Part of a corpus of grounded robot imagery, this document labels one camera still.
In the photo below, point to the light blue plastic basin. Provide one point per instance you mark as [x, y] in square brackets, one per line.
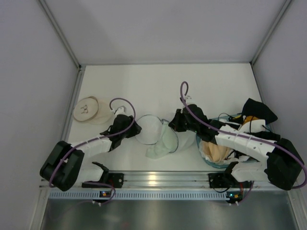
[250, 127]

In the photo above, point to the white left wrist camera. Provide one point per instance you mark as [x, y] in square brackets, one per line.
[119, 111]

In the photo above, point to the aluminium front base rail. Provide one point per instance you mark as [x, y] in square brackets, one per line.
[154, 180]

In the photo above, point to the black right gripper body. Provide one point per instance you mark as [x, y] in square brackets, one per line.
[180, 120]

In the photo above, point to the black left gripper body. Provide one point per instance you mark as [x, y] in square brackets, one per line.
[131, 124]

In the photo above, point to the aluminium frame rail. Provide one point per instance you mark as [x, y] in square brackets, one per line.
[59, 32]

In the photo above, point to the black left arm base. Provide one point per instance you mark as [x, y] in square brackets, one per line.
[109, 185]

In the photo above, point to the perforated cable duct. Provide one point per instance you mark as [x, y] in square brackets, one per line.
[143, 195]

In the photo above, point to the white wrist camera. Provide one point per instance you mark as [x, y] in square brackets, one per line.
[186, 98]
[119, 111]

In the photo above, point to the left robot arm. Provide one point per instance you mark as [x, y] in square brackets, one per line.
[69, 164]

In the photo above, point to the black strappy garment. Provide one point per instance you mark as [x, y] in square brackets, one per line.
[266, 135]

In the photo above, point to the beige bra in basin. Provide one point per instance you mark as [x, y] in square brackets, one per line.
[212, 152]

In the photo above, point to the white mesh laundry bag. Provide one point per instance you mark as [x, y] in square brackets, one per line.
[151, 129]

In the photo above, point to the beige mesh laundry bag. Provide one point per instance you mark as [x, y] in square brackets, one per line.
[92, 110]

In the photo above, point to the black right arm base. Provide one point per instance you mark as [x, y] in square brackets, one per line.
[236, 192]

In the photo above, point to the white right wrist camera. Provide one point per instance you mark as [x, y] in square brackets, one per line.
[186, 98]

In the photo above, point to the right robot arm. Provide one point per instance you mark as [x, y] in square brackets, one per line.
[276, 162]

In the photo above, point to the yellow orange garment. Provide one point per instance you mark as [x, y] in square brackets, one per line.
[249, 119]

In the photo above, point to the pale green white bra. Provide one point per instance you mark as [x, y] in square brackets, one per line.
[167, 143]

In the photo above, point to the black bra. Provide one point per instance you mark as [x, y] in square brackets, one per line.
[258, 110]

